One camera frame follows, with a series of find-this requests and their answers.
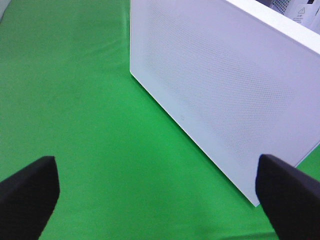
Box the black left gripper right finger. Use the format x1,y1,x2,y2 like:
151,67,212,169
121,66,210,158
255,154,320,240

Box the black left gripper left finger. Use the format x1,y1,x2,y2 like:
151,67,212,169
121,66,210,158
0,156,60,240

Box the white microwave door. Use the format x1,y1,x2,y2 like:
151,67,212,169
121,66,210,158
130,0,320,206

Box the white microwave oven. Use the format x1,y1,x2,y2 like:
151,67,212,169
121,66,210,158
257,0,320,34

